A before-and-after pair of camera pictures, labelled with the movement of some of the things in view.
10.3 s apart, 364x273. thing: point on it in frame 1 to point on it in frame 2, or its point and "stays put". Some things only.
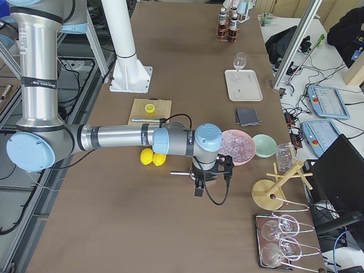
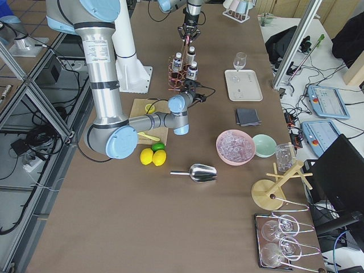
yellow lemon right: [158, 158] stays put
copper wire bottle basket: [227, 31] to [176, 80]
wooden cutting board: [162, 110] stays put
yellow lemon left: [146, 156] stays put
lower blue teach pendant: [319, 135] stays put
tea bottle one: [222, 29] to [177, 62]
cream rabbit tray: [243, 86] stays put
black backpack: [277, 46] stays put
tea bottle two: [233, 28] to [192, 71]
